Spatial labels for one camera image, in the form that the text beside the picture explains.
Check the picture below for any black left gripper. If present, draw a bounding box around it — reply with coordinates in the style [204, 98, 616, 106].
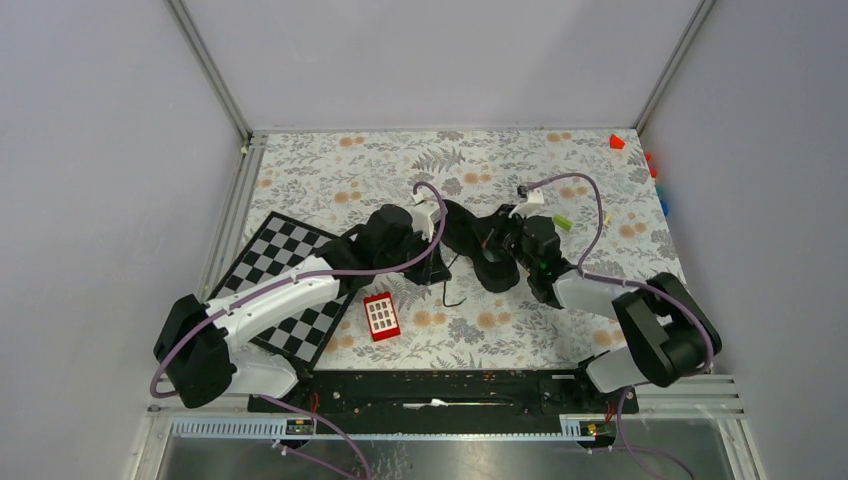
[377, 227, 452, 286]

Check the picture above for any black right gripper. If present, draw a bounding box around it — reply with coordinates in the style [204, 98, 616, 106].
[470, 204, 537, 274]

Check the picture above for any black sneaker shoe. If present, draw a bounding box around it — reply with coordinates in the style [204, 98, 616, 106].
[441, 200, 519, 293]

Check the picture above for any black shoelace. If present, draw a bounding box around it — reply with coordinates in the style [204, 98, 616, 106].
[442, 254, 469, 308]

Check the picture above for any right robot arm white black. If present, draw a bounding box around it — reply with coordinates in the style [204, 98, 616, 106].
[473, 207, 722, 412]

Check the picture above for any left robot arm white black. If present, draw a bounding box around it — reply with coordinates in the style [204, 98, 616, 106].
[150, 200, 447, 411]

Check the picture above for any green rectangular block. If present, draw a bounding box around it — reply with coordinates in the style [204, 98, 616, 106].
[552, 214, 573, 232]

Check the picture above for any red toy calculator block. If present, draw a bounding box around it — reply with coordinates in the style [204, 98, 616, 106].
[363, 292, 401, 342]

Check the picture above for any floral patterned table mat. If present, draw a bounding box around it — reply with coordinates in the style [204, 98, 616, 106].
[243, 128, 682, 370]

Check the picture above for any black white chessboard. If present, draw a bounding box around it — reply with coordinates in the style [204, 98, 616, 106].
[206, 212, 354, 373]

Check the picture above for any red triangular block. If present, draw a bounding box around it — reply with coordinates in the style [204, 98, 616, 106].
[609, 134, 626, 150]

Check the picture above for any orange red toy piece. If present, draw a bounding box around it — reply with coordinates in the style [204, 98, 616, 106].
[645, 152, 658, 178]

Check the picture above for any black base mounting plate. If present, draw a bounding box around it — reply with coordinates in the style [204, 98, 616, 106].
[283, 370, 622, 433]

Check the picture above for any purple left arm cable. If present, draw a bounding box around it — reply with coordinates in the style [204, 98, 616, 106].
[149, 181, 448, 400]

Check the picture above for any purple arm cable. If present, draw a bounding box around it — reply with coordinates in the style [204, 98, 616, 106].
[519, 172, 717, 379]
[149, 181, 448, 400]

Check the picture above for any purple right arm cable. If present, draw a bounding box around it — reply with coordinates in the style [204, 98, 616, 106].
[519, 172, 717, 379]

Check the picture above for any grey slotted cable duct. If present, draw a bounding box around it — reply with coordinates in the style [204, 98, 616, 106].
[170, 415, 603, 442]

